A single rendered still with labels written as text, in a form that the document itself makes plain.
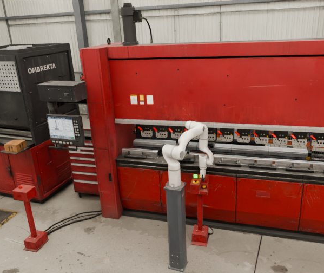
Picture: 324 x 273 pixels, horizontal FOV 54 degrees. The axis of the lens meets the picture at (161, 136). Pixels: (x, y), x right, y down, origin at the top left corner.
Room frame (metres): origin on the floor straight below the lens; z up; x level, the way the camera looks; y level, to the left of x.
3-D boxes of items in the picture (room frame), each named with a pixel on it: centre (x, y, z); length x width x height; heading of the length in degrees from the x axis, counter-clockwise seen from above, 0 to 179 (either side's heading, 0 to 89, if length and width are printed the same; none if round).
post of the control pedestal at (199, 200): (3.29, -0.41, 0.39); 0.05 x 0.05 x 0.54; 74
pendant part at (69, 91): (3.67, 1.12, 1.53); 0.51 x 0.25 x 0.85; 69
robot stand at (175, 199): (2.84, -0.11, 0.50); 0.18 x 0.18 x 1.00; 66
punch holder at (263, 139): (3.43, -1.15, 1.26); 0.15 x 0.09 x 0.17; 72
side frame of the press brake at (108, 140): (4.21, 0.65, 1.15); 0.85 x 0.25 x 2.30; 162
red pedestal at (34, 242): (3.33, 1.65, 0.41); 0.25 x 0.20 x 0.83; 162
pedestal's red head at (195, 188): (3.29, -0.41, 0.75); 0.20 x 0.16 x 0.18; 74
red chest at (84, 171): (4.54, 1.09, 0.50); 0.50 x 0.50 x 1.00; 72
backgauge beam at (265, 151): (3.90, -0.70, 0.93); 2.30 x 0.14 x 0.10; 72
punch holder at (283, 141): (3.37, -1.34, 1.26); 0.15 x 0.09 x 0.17; 72
